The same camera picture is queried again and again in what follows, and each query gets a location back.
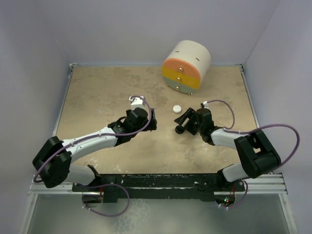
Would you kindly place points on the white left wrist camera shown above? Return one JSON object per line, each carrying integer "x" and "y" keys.
{"x": 137, "y": 102}

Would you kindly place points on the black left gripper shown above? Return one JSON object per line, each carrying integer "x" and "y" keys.
{"x": 151, "y": 126}

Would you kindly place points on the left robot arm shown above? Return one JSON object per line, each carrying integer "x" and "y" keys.
{"x": 54, "y": 161}

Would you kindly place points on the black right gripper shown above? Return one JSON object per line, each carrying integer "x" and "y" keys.
{"x": 181, "y": 120}

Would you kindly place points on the black earbud charging case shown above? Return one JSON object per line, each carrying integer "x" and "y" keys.
{"x": 179, "y": 129}

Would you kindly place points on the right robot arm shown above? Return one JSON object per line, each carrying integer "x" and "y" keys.
{"x": 256, "y": 153}

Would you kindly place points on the white earbud charging case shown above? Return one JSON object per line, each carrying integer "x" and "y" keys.
{"x": 177, "y": 109}

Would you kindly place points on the round white drawer cabinet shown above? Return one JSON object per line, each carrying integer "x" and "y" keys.
{"x": 186, "y": 66}

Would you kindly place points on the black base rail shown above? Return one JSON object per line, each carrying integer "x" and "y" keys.
{"x": 111, "y": 193}

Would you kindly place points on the aluminium frame rail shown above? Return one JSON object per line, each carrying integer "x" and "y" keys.
{"x": 155, "y": 183}

